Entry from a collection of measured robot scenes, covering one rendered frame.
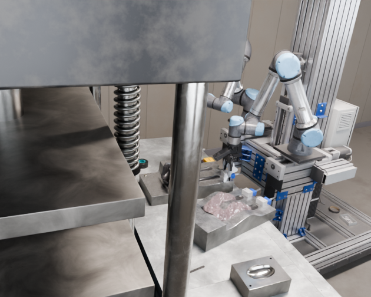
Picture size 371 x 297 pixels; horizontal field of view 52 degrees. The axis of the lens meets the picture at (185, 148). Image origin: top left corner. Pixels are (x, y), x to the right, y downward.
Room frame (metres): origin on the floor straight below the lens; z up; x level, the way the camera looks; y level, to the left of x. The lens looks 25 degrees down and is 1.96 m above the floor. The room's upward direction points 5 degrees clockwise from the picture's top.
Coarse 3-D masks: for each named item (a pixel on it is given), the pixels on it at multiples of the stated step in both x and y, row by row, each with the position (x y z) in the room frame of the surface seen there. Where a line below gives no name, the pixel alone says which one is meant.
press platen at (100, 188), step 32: (32, 96) 1.24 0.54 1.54; (64, 96) 1.27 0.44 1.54; (0, 128) 0.95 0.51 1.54; (32, 128) 0.96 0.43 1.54; (64, 128) 0.98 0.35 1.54; (96, 128) 1.00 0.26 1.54; (0, 160) 0.77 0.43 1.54; (32, 160) 0.78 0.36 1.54; (64, 160) 0.79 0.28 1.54; (96, 160) 0.80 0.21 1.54; (0, 192) 0.64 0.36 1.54; (32, 192) 0.64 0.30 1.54; (64, 192) 0.65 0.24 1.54; (96, 192) 0.66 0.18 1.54; (128, 192) 0.67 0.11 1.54; (0, 224) 0.55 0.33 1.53; (32, 224) 0.58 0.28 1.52; (64, 224) 0.60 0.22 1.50; (96, 224) 0.62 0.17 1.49
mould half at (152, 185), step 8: (168, 160) 2.03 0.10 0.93; (160, 168) 1.99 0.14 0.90; (200, 168) 2.06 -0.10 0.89; (144, 176) 1.94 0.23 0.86; (152, 176) 1.95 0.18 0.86; (160, 176) 1.95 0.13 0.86; (200, 176) 1.96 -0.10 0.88; (208, 176) 1.96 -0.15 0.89; (144, 184) 1.86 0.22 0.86; (152, 184) 1.86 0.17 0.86; (160, 184) 1.86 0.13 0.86; (168, 184) 1.84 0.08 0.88; (200, 184) 1.86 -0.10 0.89; (208, 184) 1.87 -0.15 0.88; (216, 184) 1.88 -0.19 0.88; (224, 184) 1.90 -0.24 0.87; (232, 184) 1.92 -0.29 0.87; (144, 192) 1.85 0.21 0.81; (152, 192) 1.78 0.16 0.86; (160, 192) 1.78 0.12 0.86; (200, 192) 1.84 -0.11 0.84; (208, 192) 1.86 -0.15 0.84; (224, 192) 1.90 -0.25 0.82; (152, 200) 1.73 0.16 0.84; (160, 200) 1.75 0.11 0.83
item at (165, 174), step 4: (164, 164) 1.95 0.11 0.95; (168, 164) 1.97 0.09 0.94; (164, 168) 1.94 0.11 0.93; (168, 168) 1.91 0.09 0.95; (204, 168) 2.06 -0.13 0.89; (208, 168) 2.07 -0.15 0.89; (212, 168) 2.06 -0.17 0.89; (164, 172) 1.94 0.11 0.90; (168, 172) 1.89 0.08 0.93; (164, 176) 1.93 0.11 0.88; (168, 176) 1.89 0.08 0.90; (212, 176) 1.96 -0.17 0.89; (216, 176) 1.97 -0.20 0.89; (164, 180) 1.86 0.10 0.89; (168, 180) 1.89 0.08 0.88; (200, 180) 1.92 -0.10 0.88; (204, 180) 1.91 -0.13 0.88
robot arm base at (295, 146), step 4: (292, 140) 2.09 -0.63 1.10; (296, 140) 2.06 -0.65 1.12; (300, 140) 2.05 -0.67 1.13; (288, 144) 2.12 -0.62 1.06; (292, 144) 2.07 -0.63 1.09; (296, 144) 2.05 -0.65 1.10; (300, 144) 2.04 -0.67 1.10; (288, 148) 2.09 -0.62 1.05; (292, 148) 2.06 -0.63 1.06; (296, 148) 2.04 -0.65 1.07; (300, 148) 2.05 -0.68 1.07; (304, 148) 2.03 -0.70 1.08; (308, 148) 2.04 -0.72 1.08; (312, 148) 2.07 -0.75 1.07; (292, 152) 2.05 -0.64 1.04; (296, 152) 2.04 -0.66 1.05; (300, 152) 2.03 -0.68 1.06; (304, 152) 2.03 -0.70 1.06; (308, 152) 2.03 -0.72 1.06; (312, 152) 2.07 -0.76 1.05
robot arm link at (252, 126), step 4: (248, 120) 2.04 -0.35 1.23; (252, 120) 2.02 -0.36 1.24; (256, 120) 2.03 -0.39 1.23; (248, 124) 1.96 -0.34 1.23; (252, 124) 1.96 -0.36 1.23; (256, 124) 1.97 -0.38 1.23; (260, 124) 1.97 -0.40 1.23; (244, 128) 1.95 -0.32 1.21; (248, 128) 1.95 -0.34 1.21; (252, 128) 1.95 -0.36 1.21; (256, 128) 1.95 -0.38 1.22; (260, 128) 1.95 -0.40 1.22; (244, 132) 1.95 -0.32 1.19; (248, 132) 1.95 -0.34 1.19; (252, 132) 1.95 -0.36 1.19; (256, 132) 1.95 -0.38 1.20; (260, 132) 1.95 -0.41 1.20
